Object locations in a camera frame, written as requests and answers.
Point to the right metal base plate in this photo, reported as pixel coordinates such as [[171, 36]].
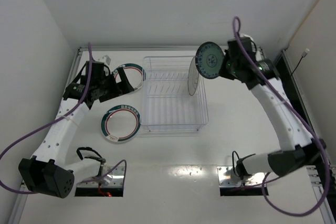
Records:
[[227, 178]]

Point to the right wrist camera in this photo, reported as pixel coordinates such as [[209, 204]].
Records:
[[248, 36]]

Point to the green red rimmed plate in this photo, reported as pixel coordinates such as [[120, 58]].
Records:
[[120, 124], [135, 75]]

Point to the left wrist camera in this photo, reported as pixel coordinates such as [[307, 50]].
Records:
[[105, 59]]

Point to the white plate with characters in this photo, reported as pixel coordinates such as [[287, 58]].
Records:
[[193, 77]]

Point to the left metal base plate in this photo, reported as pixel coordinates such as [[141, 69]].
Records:
[[113, 180]]

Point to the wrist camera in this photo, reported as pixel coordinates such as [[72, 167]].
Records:
[[105, 59], [248, 36]]

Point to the metal base plate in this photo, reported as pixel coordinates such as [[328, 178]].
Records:
[[113, 180], [227, 178]]

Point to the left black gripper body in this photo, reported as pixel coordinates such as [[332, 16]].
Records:
[[113, 87]]

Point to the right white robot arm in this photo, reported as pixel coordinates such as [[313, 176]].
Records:
[[299, 146]]

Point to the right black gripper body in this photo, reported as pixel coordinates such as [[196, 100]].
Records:
[[226, 66]]

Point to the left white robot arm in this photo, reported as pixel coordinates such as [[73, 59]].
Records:
[[46, 172]]

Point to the green blue patterned plate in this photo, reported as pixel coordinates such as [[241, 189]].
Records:
[[209, 59]]

